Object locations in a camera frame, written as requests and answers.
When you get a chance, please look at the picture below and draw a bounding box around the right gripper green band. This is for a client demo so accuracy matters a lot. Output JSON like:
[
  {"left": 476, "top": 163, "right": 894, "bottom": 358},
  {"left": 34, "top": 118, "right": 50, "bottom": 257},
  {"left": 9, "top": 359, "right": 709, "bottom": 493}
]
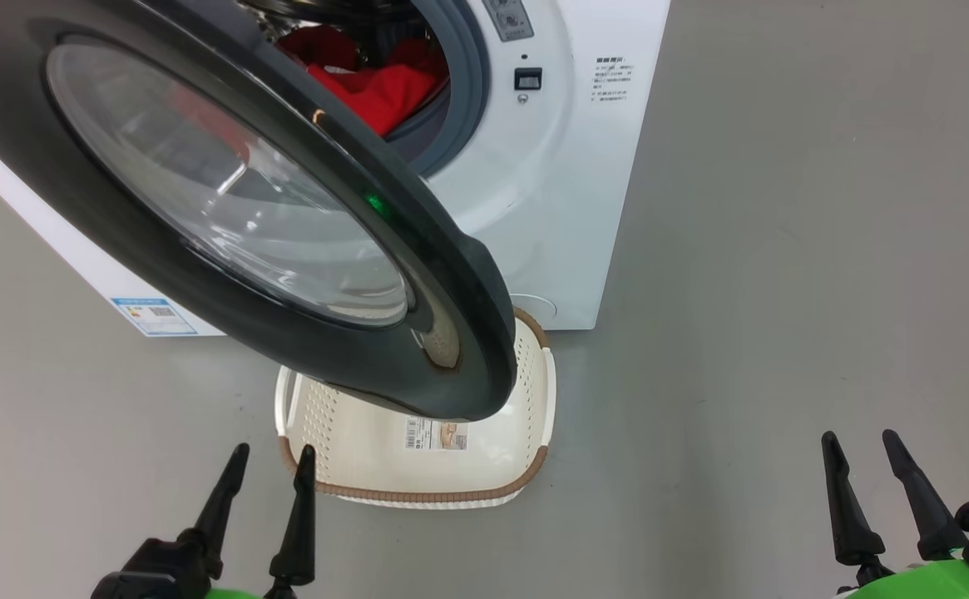
[{"left": 821, "top": 428, "right": 969, "bottom": 599}]

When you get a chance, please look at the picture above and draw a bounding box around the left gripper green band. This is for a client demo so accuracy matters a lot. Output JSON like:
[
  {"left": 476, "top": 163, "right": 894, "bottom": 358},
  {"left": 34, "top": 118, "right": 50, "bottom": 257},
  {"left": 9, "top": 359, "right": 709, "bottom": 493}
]
[{"left": 176, "top": 443, "right": 318, "bottom": 599}]

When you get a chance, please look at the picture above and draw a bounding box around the black round glass washer door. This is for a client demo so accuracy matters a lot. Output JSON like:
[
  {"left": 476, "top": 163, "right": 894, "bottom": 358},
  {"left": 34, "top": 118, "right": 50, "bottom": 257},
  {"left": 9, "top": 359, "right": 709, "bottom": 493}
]
[{"left": 0, "top": 0, "right": 520, "bottom": 422}]

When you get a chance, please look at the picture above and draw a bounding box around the red garment with white stripes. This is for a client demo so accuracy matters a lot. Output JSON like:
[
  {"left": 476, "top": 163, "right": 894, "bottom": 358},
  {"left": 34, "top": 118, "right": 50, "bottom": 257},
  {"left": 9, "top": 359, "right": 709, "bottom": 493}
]
[{"left": 274, "top": 25, "right": 450, "bottom": 138}]

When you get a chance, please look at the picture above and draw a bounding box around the cream laundry basket brown rim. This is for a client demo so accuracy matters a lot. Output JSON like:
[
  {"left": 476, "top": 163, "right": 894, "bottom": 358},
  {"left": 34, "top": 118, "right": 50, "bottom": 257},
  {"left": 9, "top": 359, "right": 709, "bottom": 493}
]
[{"left": 274, "top": 306, "right": 556, "bottom": 510}]

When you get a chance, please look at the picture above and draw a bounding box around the basket product label sticker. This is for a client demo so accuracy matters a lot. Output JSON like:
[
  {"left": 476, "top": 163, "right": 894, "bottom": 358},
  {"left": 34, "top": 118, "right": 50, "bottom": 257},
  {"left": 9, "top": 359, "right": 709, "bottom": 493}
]
[{"left": 405, "top": 418, "right": 469, "bottom": 452}]

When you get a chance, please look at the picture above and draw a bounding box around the white front-load washing machine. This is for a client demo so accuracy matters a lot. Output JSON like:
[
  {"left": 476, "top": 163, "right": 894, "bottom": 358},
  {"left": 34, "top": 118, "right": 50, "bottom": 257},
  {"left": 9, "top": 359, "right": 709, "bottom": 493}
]
[{"left": 0, "top": 0, "right": 672, "bottom": 338}]

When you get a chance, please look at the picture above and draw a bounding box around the grey rubber door gasket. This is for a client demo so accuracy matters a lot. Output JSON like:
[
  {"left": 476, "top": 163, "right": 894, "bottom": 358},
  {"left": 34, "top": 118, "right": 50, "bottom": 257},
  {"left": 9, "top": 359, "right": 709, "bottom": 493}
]
[{"left": 384, "top": 0, "right": 492, "bottom": 177}]

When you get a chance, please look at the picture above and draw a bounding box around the blue energy label sticker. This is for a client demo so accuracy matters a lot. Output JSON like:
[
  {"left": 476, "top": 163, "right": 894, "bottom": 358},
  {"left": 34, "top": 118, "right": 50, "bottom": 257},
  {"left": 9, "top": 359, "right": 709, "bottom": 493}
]
[{"left": 111, "top": 297, "right": 199, "bottom": 337}]

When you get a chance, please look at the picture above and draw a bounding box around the round white filter cover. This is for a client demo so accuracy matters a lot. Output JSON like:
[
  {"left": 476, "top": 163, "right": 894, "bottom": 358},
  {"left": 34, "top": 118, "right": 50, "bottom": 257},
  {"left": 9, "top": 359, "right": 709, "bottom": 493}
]
[{"left": 511, "top": 293, "right": 558, "bottom": 327}]

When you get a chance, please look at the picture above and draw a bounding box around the steel washer drum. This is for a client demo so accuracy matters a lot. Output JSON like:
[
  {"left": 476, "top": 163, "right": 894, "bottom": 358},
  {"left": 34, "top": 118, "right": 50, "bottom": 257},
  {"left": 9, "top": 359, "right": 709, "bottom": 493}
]
[{"left": 239, "top": 0, "right": 431, "bottom": 51}]

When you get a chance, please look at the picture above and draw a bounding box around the grey warning sticker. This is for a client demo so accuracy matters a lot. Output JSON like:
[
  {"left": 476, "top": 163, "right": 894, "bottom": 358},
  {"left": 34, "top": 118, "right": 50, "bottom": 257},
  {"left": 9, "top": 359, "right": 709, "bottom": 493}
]
[{"left": 482, "top": 0, "right": 535, "bottom": 42}]

